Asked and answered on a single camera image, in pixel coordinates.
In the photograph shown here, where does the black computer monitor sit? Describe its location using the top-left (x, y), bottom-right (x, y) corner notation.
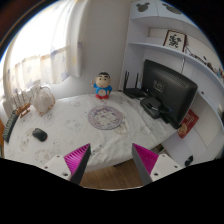
top-left (140, 59), bottom-right (198, 129)

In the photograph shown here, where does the wooden rack with glass tubes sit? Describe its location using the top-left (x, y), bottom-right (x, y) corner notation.
top-left (13, 90), bottom-right (31, 118)

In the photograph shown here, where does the black computer mouse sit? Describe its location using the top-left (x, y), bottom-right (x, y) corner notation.
top-left (32, 128), bottom-right (48, 142)

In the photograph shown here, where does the framed picture on shelf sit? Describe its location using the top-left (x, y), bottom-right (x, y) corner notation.
top-left (163, 30), bottom-right (187, 52)

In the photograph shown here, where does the black wifi router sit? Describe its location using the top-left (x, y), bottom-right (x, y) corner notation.
top-left (123, 71), bottom-right (146, 98)

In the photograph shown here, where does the round purple mouse pad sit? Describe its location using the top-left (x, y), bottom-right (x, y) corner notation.
top-left (88, 106), bottom-right (123, 130)

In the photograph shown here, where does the white wall shelf unit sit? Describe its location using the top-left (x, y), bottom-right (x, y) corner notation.
top-left (119, 0), bottom-right (224, 166)

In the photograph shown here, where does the white sheer curtain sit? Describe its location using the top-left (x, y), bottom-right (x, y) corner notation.
top-left (0, 0), bottom-right (90, 99)

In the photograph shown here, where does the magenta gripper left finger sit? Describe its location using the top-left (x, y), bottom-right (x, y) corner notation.
top-left (43, 144), bottom-right (91, 185)

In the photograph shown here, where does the white patterned tablecloth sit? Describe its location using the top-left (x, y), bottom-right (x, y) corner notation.
top-left (4, 92), bottom-right (175, 171)

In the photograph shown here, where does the black keyboard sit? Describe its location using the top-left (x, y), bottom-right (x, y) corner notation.
top-left (2, 111), bottom-right (18, 142)

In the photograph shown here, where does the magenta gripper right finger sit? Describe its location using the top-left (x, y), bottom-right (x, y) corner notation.
top-left (132, 143), bottom-right (182, 185)

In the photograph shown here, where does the cartoon boy figurine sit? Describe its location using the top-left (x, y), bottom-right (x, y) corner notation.
top-left (91, 71), bottom-right (112, 99)

